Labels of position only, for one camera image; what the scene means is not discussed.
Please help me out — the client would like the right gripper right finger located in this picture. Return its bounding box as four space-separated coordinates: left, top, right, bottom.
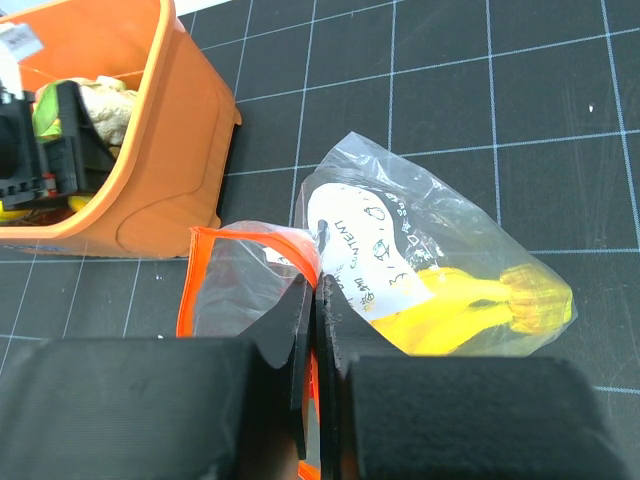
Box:
315 275 630 479

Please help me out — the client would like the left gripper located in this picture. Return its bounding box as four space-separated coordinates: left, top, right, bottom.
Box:
1 81 116 210

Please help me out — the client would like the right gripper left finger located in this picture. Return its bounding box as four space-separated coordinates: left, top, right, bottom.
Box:
1 277 313 479

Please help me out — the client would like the red zipper clear bag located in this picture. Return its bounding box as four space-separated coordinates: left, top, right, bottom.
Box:
175 131 580 480

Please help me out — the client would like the small yellow banana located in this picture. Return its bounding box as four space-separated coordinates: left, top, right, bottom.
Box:
1 195 92 226

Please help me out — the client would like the cauliflower toy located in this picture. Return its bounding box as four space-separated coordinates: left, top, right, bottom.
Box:
32 76 137 147

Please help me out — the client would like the orange plastic bin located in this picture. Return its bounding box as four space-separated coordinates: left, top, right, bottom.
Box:
1 1 241 258

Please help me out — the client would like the black grid mat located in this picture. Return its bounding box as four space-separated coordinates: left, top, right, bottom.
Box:
0 0 640 431

